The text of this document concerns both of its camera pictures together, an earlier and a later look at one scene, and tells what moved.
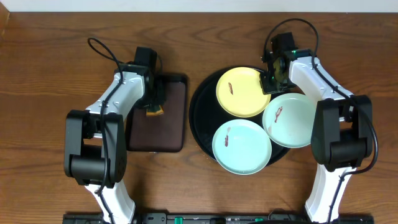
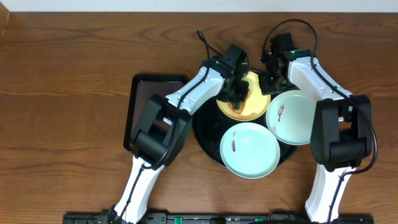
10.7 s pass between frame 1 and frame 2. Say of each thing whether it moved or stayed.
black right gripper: stayed
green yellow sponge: moved
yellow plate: stayed
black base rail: stayed
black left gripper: moved
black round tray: moved
